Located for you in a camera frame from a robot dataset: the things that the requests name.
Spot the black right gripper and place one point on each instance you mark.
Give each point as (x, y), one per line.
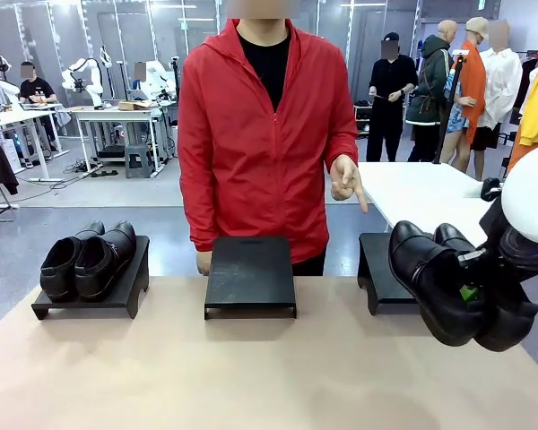
(520, 257)

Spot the large white table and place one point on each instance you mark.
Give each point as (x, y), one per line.
(412, 192)

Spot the standing person in black cap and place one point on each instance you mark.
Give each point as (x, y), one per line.
(390, 103)

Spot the black camera pole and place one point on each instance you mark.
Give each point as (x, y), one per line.
(176, 76)

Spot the mannequin in white shirt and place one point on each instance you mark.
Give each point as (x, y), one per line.
(502, 89)

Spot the mannequin in orange garment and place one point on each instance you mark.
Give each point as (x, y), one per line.
(468, 89)

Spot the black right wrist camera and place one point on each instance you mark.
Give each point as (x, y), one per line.
(492, 189)

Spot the person's left hand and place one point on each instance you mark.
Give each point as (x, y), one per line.
(345, 183)

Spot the grey plastic stool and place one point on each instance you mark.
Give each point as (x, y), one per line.
(139, 161)

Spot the seated person in black shirt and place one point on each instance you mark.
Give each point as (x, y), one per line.
(35, 89)

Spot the person in red jacket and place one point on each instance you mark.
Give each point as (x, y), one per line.
(260, 148)

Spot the white shoe rack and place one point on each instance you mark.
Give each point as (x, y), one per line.
(363, 118)

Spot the person's right forearm red sleeve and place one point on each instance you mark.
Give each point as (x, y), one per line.
(202, 210)

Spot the black shoe stand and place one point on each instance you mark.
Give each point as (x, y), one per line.
(134, 277)
(250, 273)
(376, 277)

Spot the mannequin in dark green jacket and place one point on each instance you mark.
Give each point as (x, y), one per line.
(430, 89)

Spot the seated person in blue shirt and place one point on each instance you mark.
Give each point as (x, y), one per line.
(139, 83)

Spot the person's left forearm red sleeve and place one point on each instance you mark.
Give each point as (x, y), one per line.
(343, 143)

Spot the white desk with seated person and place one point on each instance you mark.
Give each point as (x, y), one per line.
(22, 125)

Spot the flat cardboard box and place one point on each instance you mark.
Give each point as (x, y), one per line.
(134, 105)

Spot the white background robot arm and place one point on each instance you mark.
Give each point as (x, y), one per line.
(2, 83)
(87, 78)
(157, 80)

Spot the white desk with cardboard box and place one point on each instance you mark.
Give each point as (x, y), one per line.
(116, 121)

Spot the person's right hand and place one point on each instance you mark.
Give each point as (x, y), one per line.
(204, 264)

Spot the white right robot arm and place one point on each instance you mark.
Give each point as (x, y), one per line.
(535, 192)

